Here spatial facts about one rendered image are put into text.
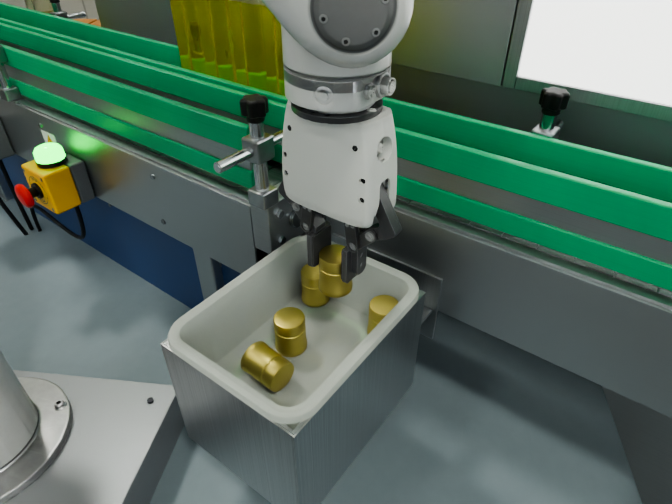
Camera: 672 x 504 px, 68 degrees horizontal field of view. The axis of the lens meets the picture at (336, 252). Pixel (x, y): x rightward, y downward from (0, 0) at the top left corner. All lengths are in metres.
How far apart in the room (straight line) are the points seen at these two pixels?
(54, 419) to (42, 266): 0.46
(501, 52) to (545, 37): 0.05
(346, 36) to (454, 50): 0.42
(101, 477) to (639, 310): 0.59
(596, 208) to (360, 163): 0.23
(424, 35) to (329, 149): 0.34
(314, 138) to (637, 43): 0.37
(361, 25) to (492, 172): 0.28
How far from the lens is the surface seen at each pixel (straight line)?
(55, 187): 0.90
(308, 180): 0.44
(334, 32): 0.30
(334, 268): 0.49
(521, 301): 0.58
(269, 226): 0.60
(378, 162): 0.41
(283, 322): 0.53
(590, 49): 0.65
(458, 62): 0.70
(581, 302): 0.56
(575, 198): 0.52
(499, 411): 0.78
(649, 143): 0.70
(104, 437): 0.71
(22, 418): 0.71
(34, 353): 0.95
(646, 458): 1.00
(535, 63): 0.67
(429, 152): 0.56
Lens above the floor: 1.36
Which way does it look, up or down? 37 degrees down
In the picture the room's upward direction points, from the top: straight up
